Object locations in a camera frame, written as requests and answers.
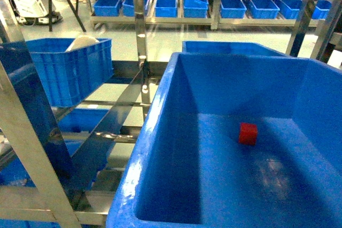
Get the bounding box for red magnetic cube block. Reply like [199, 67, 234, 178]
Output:
[238, 122, 258, 146]

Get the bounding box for far shelf rack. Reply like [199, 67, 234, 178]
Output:
[89, 0, 335, 30]

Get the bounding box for blue crate on left shelf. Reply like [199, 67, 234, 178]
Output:
[26, 38, 113, 107]

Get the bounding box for stainless steel shelf frame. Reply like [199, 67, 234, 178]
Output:
[1, 0, 331, 227]

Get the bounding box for blue bin behind target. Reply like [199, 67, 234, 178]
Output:
[182, 41, 286, 57]

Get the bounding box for large blue target bin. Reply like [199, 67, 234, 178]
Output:
[106, 53, 341, 227]

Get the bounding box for white object in crate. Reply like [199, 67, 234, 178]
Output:
[65, 35, 99, 52]

